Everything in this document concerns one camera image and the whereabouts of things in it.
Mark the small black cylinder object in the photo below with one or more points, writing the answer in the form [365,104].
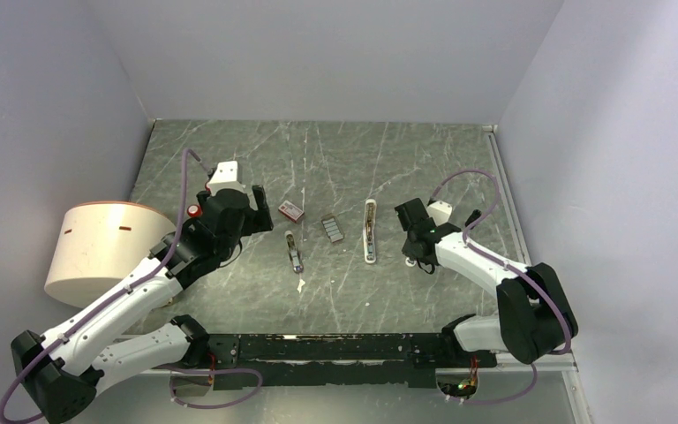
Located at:
[473,217]

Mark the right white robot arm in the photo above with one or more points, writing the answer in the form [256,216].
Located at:
[533,317]

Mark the aluminium frame rail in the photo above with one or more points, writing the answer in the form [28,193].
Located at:
[173,348]

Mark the staple tray with staples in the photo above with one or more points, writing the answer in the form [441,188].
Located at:
[332,228]

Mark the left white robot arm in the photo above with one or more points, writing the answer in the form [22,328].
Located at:
[179,260]

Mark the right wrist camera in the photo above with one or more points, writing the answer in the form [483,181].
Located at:
[439,211]

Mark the red staple box sleeve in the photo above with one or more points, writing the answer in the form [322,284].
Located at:
[291,211]

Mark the long white stapler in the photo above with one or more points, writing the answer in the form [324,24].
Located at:
[368,234]

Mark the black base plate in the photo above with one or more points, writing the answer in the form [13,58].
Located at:
[412,359]

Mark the white cylindrical container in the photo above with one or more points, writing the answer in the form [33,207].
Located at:
[99,244]

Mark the small beige stapler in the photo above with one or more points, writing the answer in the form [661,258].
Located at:
[293,252]

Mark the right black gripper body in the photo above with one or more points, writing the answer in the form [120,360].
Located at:
[409,251]

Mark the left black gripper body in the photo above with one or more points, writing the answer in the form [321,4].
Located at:
[255,219]

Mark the red stamp near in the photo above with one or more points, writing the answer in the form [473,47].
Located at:
[194,210]

